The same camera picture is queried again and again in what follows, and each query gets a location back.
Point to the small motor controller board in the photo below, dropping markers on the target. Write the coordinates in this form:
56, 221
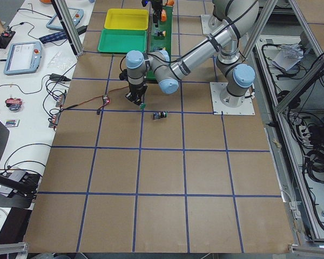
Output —
106, 100

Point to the green plastic tray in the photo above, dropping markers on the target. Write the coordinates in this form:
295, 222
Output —
122, 41

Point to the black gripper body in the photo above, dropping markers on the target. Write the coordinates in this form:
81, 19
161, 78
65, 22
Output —
136, 91
156, 13

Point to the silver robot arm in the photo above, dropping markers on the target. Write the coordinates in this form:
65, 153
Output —
232, 20

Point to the orange cylinder with 4680 print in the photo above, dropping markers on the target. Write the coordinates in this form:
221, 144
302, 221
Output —
163, 16

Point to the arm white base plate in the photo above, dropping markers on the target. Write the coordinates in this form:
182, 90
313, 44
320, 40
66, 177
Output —
225, 104
208, 23

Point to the teach pendant near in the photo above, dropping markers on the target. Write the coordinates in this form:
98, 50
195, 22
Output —
23, 58

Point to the black power adapter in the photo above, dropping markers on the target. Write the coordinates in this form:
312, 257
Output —
58, 78

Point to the aluminium frame post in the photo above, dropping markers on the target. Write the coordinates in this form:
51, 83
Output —
66, 21

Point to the yellow plastic tray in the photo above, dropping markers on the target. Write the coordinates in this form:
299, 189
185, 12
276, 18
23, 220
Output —
127, 19

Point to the green conveyor belt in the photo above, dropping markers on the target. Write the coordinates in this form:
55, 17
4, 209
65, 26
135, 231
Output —
155, 24

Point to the yellow push button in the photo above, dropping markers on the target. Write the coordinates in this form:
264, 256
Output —
158, 48
159, 33

